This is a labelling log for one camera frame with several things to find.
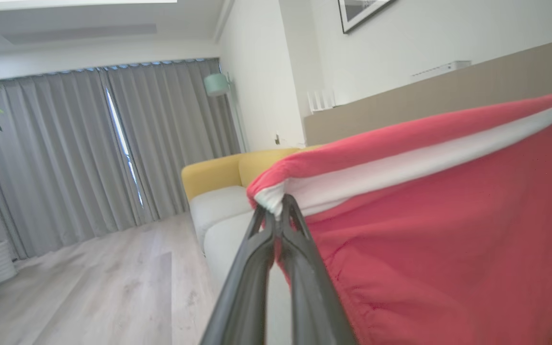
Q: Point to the mint shade floor lamp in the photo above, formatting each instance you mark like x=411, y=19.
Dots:
x=216, y=84

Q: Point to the white router with antennas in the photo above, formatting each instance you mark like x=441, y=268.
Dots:
x=321, y=101

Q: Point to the black framed wall picture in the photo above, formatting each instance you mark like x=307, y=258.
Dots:
x=357, y=12

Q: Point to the red basketball shorts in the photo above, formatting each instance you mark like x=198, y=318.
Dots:
x=448, y=239

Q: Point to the grey window curtain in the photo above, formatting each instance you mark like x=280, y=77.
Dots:
x=175, y=143
x=55, y=167

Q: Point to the yellow sofa backrest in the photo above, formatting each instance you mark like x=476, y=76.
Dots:
x=209, y=175

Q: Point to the dark wall socket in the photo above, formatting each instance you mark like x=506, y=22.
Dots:
x=277, y=139

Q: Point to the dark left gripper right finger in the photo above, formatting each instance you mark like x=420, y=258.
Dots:
x=314, y=306

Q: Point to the large grey sofa cushion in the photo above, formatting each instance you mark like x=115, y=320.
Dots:
x=223, y=249

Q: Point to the small grey sofa cushion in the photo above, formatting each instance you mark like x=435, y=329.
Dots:
x=218, y=206

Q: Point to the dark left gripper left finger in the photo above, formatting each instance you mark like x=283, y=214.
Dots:
x=247, y=297

